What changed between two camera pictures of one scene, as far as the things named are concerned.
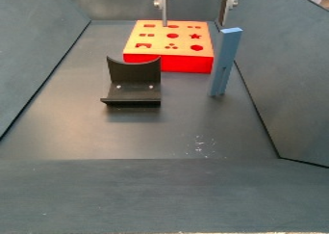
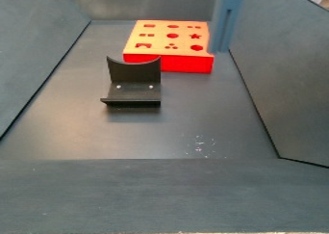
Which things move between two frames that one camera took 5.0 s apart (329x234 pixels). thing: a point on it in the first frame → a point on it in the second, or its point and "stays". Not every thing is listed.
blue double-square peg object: (225, 57) → (228, 6)
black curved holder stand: (133, 83) stays
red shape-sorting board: (181, 44) stays
